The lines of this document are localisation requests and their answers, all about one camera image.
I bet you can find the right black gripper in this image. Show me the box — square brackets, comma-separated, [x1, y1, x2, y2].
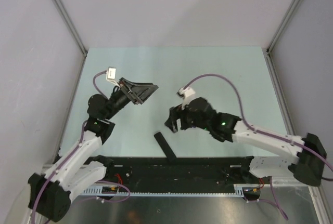
[164, 104, 210, 134]

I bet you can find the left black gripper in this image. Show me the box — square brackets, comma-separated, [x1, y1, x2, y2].
[104, 77, 157, 120]

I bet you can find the black remote control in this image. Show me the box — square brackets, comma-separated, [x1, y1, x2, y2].
[154, 131, 176, 163]

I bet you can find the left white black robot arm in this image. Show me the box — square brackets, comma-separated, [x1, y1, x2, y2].
[28, 78, 158, 223]

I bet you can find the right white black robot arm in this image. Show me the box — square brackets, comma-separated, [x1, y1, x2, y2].
[164, 97, 327, 187]

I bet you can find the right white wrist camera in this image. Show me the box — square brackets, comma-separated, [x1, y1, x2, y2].
[177, 87, 196, 110]

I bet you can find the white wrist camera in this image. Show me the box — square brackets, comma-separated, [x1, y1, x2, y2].
[106, 67, 118, 86]
[177, 87, 196, 110]

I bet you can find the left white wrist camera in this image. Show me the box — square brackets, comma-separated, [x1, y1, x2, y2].
[106, 67, 118, 86]

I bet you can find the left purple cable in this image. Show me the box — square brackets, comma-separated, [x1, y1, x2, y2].
[29, 70, 131, 218]

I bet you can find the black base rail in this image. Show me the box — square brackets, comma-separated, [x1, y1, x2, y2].
[85, 155, 261, 194]

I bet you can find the grey slotted cable duct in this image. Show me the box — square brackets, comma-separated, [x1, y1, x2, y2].
[79, 183, 247, 197]

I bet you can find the left aluminium frame post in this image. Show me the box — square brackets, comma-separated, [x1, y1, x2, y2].
[39, 0, 88, 56]

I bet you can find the aluminium frame post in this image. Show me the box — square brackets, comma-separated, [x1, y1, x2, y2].
[39, 0, 88, 56]
[265, 0, 317, 55]

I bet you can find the right aluminium frame post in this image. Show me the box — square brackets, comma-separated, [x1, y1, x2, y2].
[265, 0, 317, 55]

